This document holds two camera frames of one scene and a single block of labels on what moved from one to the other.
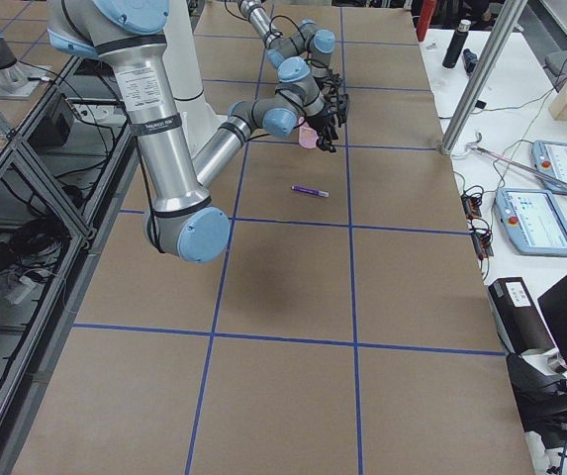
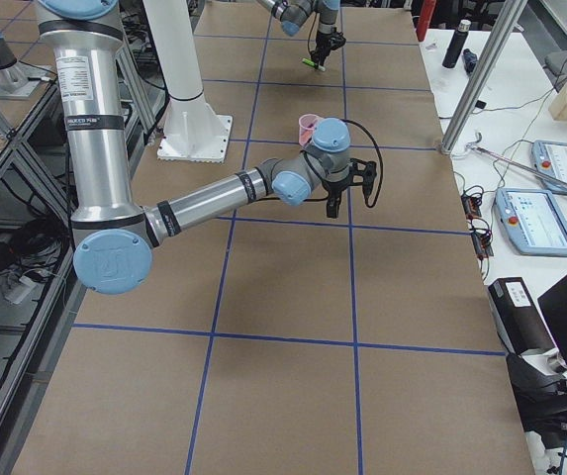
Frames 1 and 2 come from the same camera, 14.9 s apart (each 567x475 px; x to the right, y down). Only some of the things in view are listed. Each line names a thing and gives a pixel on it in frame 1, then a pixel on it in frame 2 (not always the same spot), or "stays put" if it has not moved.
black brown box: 521,328 stays put
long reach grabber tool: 537,172 stays put
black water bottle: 456,44 stays put
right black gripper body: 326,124 to 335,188
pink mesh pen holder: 308,137 stays put
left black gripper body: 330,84 to 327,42
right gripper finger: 324,143 to 331,208
